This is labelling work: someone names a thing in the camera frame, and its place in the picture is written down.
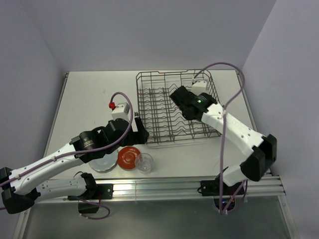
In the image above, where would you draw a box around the clear faceted glass tumbler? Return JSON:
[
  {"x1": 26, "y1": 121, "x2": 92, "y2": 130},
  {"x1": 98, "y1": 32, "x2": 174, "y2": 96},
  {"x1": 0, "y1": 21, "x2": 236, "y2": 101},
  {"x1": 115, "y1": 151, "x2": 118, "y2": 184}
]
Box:
[{"x1": 135, "y1": 153, "x2": 154, "y2": 174}]

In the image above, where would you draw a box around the pale blue scalloped plate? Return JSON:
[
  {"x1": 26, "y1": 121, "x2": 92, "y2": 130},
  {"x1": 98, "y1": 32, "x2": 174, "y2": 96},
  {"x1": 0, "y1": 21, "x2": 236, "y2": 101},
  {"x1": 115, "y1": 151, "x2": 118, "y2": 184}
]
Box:
[{"x1": 89, "y1": 151, "x2": 118, "y2": 173}]

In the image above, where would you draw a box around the purple cable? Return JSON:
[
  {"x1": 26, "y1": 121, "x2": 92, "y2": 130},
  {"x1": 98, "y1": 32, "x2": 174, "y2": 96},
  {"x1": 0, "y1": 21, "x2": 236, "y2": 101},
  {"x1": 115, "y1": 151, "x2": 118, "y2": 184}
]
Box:
[
  {"x1": 193, "y1": 62, "x2": 249, "y2": 215},
  {"x1": 0, "y1": 92, "x2": 134, "y2": 221}
]

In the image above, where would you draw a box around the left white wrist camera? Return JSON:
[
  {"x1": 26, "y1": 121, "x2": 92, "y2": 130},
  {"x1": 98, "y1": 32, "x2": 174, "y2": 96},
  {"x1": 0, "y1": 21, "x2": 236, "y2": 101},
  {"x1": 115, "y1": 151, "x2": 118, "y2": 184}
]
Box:
[{"x1": 109, "y1": 102, "x2": 130, "y2": 121}]

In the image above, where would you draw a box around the left black base bracket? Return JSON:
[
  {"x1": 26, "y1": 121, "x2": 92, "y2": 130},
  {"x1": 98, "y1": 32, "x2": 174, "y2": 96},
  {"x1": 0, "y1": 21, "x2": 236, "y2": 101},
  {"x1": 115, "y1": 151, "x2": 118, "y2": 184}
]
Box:
[{"x1": 78, "y1": 183, "x2": 114, "y2": 215}]

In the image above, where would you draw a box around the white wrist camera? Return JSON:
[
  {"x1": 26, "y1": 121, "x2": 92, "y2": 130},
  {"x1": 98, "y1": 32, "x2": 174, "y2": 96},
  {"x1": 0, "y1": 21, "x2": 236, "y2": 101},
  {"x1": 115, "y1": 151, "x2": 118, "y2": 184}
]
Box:
[
  {"x1": 190, "y1": 79, "x2": 207, "y2": 96},
  {"x1": 109, "y1": 102, "x2": 130, "y2": 121}
]

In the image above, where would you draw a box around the right black base bracket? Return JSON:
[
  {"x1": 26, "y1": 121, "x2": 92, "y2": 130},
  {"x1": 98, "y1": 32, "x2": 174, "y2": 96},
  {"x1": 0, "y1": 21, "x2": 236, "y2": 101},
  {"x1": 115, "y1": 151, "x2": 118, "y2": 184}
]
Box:
[{"x1": 197, "y1": 180, "x2": 241, "y2": 197}]

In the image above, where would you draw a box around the black base bracket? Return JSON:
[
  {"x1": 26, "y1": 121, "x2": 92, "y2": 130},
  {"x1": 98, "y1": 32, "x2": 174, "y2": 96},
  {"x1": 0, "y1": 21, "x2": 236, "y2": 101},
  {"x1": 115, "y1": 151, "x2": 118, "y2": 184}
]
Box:
[
  {"x1": 197, "y1": 180, "x2": 241, "y2": 197},
  {"x1": 78, "y1": 183, "x2": 114, "y2": 215}
]

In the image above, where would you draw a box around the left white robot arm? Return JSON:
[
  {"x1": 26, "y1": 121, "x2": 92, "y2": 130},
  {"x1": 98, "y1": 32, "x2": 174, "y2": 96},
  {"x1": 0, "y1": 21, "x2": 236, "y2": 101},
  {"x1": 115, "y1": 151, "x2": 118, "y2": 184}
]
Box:
[{"x1": 0, "y1": 117, "x2": 150, "y2": 214}]

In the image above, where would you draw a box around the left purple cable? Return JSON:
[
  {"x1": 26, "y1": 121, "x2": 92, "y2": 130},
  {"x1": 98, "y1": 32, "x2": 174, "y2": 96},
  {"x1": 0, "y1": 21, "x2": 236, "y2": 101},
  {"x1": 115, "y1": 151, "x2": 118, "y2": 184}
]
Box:
[{"x1": 0, "y1": 92, "x2": 134, "y2": 221}]

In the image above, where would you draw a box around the orange-red saucer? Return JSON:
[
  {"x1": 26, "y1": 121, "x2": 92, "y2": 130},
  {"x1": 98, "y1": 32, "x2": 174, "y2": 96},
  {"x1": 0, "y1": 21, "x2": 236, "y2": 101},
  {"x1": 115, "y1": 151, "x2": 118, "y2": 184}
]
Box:
[{"x1": 117, "y1": 146, "x2": 141, "y2": 170}]

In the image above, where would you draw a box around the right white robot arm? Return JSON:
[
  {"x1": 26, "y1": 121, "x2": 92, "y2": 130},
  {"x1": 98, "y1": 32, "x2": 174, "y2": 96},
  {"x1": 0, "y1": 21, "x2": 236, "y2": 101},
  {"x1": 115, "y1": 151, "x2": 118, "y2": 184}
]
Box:
[{"x1": 170, "y1": 86, "x2": 277, "y2": 194}]

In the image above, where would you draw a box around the aluminium mounting rail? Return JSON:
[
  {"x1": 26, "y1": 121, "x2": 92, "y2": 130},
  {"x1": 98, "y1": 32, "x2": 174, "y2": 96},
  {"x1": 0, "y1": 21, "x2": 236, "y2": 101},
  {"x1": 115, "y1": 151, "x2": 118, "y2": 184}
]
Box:
[{"x1": 24, "y1": 159, "x2": 286, "y2": 205}]

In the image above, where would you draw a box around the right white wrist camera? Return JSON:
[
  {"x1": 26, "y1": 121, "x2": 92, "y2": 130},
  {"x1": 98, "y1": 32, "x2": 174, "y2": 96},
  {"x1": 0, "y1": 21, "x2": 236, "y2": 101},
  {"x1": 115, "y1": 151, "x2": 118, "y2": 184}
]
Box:
[{"x1": 190, "y1": 79, "x2": 207, "y2": 96}]

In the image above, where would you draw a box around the grey wire dish rack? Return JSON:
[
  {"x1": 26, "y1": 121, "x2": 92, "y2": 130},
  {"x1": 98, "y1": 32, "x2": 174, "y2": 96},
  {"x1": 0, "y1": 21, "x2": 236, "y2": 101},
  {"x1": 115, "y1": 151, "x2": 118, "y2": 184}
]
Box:
[{"x1": 136, "y1": 69, "x2": 221, "y2": 144}]

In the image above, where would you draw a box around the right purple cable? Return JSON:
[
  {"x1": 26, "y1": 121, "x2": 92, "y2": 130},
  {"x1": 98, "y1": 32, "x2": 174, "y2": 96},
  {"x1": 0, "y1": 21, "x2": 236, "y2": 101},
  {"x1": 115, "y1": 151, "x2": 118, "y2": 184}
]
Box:
[{"x1": 193, "y1": 62, "x2": 249, "y2": 215}]

